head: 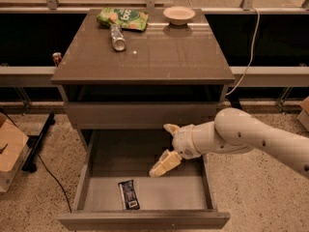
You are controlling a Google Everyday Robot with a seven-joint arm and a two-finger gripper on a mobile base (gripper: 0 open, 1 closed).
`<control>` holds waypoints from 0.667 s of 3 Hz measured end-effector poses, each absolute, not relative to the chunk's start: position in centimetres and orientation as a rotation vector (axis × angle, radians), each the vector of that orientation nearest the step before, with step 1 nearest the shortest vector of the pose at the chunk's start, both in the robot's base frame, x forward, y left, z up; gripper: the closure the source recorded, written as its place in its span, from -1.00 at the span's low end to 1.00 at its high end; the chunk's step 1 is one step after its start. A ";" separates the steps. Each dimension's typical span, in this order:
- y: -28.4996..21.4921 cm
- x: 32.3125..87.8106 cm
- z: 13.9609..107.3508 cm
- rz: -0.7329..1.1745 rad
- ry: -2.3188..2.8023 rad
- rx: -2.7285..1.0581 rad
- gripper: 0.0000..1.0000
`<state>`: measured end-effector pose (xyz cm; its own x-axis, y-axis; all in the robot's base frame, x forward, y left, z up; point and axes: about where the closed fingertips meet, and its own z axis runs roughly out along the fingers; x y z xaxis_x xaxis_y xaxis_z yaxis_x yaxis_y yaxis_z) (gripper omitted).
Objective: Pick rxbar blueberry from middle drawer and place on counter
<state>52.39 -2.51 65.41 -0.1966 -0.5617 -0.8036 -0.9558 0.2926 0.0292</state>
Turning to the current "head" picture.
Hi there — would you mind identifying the cardboard box right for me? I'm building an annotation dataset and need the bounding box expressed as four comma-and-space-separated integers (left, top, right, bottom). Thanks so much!
297, 97, 309, 131

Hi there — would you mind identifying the dark blue rxbar wrapper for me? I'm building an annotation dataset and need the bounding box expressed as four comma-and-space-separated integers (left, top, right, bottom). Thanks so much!
118, 180, 140, 210

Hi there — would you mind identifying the cardboard box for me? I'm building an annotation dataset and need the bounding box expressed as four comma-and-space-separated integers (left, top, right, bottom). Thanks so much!
297, 97, 309, 131
0, 114, 28, 192

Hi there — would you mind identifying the red soda can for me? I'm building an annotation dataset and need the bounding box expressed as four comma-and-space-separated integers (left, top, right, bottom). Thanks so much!
52, 52, 62, 67

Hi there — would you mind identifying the cardboard box left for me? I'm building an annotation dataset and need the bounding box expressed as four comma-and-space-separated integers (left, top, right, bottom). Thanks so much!
0, 114, 28, 192

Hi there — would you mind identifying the grey drawer cabinet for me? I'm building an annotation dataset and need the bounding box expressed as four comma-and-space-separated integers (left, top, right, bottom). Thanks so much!
51, 9, 235, 144

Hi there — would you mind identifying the black post behind cabinet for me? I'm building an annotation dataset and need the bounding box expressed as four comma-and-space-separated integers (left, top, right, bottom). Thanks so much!
228, 91, 242, 109

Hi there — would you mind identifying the black stand foot left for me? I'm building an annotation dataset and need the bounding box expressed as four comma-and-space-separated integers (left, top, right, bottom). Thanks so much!
22, 113, 55, 173

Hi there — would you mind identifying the closed grey top drawer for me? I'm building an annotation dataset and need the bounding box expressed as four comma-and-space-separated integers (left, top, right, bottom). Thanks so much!
65, 101, 218, 130

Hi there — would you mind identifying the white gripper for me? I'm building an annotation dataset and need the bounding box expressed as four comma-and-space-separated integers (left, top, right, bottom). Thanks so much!
149, 124, 195, 178

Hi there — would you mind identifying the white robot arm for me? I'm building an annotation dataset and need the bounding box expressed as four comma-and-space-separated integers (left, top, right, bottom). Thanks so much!
150, 108, 309, 178

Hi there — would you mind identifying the open grey middle drawer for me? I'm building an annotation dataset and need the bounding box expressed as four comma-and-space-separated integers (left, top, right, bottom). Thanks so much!
58, 130, 230, 231

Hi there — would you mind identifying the green snack bag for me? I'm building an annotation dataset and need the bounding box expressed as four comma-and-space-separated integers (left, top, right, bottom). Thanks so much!
97, 8, 149, 31

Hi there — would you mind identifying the beige ceramic bowl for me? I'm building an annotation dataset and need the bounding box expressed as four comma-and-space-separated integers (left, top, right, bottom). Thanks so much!
163, 7, 195, 26

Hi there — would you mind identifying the white cable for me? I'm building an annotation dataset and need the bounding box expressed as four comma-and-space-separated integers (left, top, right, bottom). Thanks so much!
225, 7, 261, 98

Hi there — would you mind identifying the black floor cable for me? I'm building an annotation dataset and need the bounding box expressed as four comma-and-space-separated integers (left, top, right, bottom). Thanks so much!
0, 108, 72, 214

